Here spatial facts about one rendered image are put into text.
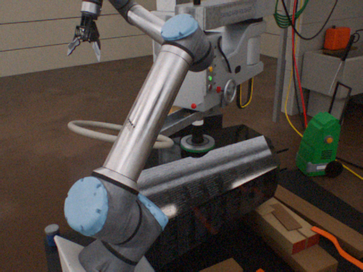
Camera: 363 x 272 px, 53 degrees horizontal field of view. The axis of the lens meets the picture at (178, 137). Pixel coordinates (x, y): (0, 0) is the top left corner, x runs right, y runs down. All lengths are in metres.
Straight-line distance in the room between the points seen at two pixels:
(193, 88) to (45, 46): 6.28
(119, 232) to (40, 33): 7.20
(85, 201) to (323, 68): 4.10
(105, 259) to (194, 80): 1.20
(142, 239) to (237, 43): 1.56
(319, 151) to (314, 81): 1.51
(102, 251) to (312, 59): 4.12
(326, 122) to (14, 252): 2.80
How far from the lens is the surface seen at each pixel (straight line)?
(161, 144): 1.55
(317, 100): 5.12
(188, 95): 2.11
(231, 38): 2.43
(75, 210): 1.04
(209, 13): 2.00
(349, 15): 5.58
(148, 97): 1.09
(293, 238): 2.63
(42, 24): 8.08
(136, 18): 1.65
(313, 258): 2.67
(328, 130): 3.57
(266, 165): 2.48
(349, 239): 2.92
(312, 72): 4.94
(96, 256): 1.19
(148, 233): 1.16
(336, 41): 5.14
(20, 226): 3.28
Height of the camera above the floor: 1.85
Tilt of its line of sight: 25 degrees down
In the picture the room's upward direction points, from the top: 2 degrees counter-clockwise
